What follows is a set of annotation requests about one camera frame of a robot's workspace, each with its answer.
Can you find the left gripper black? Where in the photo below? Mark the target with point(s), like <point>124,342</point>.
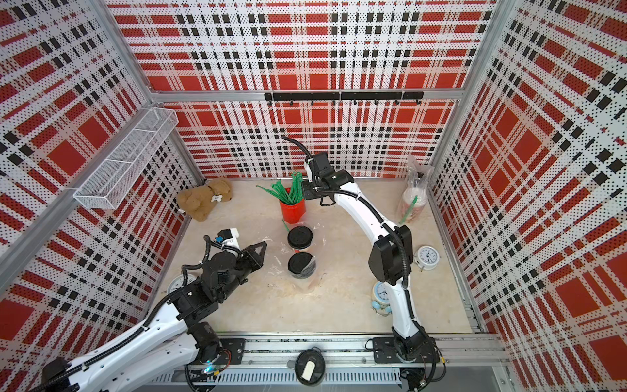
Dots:
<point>256,260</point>

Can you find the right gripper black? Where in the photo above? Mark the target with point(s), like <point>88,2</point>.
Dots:
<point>308,194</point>

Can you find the black lid red cup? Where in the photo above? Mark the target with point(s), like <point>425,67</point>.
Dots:
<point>300,238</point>

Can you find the single green straw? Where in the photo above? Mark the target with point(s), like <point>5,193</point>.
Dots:
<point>409,208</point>

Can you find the clear plastic carrier bag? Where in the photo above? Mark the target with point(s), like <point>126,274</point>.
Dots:
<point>418,176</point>

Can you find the white lid milk tea cup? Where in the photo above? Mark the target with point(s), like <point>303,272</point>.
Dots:
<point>410,193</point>

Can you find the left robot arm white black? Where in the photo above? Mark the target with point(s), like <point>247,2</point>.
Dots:
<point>175,333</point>

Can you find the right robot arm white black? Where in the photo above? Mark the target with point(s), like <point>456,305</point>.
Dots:
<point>390,258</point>

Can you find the green straws bundle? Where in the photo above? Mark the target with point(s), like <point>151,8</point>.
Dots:
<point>278,188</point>

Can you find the red straw holder cup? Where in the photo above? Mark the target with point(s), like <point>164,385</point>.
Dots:
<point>292,207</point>

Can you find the brown teddy bear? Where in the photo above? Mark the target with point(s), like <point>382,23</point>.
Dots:
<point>198,202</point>

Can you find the white alarm clock left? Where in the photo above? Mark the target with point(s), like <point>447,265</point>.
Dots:
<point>177,283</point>

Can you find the white alarm clock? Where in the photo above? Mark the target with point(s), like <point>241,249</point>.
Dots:
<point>177,283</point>
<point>427,257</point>

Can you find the white alarm clock right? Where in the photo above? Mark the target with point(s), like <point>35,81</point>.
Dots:
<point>427,257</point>

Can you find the light blue alarm clock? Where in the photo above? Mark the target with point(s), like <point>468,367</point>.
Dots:
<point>380,300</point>

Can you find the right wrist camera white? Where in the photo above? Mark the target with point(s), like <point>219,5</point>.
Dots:
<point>309,170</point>

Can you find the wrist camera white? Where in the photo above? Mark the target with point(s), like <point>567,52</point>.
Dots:
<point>309,170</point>
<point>228,238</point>

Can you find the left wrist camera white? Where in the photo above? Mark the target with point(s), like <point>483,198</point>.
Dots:
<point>228,238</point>

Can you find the black hook rail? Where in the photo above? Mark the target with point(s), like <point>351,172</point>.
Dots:
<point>291,97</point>

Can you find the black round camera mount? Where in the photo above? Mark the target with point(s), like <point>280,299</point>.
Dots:
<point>310,367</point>

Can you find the white wire mesh basket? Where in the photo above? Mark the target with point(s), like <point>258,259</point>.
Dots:
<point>110,183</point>

